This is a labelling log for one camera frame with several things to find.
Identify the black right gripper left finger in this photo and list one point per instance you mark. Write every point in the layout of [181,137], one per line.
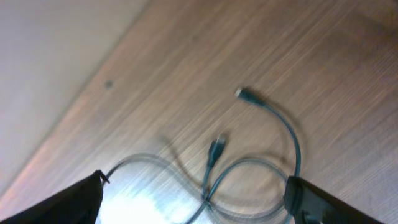
[79,203]

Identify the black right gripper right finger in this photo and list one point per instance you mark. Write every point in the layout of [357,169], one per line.
[307,203]

